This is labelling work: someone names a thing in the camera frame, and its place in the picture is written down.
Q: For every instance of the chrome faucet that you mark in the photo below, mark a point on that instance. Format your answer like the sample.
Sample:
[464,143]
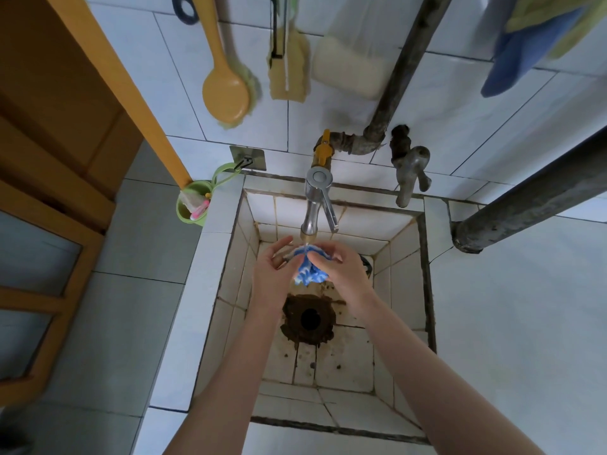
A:
[315,198]

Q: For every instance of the brown wooden door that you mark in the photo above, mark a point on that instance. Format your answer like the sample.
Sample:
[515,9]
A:
[61,99]

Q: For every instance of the yellow hanging brush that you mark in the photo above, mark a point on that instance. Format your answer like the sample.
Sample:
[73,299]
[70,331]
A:
[225,97]

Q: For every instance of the rusty grey metal pipe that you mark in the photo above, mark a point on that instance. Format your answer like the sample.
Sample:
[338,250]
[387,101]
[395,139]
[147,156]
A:
[531,194]

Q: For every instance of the grey wall hook plate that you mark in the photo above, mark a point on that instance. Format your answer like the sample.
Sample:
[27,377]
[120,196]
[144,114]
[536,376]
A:
[256,153]

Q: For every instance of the blue hanging cloth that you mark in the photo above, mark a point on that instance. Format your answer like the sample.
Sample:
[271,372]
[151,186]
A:
[517,61]

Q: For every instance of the small pink object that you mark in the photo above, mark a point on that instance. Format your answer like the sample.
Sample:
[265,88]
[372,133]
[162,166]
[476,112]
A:
[199,210]

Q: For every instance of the grey water supply pipe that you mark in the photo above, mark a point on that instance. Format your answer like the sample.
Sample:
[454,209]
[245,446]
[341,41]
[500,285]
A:
[408,56]

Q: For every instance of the black thin hanging tool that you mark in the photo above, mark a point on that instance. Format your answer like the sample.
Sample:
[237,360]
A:
[274,33]

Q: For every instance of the olive green hanging towel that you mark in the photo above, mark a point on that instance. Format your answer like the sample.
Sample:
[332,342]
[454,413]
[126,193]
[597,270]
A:
[583,14]

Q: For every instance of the black tap knob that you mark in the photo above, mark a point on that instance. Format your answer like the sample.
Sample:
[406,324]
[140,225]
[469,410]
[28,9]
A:
[399,139]

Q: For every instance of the white hanging item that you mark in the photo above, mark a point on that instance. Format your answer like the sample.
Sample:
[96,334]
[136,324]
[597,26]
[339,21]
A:
[351,66]

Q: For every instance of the blue white wavy cloth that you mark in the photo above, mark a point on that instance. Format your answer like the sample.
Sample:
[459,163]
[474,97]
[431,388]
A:
[306,270]

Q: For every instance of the black round drain stopper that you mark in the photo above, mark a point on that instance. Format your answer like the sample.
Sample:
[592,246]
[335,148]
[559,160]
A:
[366,265]

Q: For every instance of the white tiled sink basin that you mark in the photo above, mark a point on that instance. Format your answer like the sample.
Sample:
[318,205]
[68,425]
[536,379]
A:
[351,364]

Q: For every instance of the person's right hand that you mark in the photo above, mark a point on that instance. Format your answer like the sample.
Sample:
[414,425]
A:
[346,274]

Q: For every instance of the green plastic cup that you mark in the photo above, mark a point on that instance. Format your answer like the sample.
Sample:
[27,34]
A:
[182,215]

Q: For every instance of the person's left hand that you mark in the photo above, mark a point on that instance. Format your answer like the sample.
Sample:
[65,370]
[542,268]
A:
[268,284]

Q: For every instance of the grey metal tap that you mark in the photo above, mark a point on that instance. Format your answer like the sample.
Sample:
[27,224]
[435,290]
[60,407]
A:
[410,175]

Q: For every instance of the person's left forearm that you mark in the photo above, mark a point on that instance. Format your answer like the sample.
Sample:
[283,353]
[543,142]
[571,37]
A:
[223,393]

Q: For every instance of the person's right forearm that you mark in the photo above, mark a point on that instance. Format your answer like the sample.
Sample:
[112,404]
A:
[441,388]

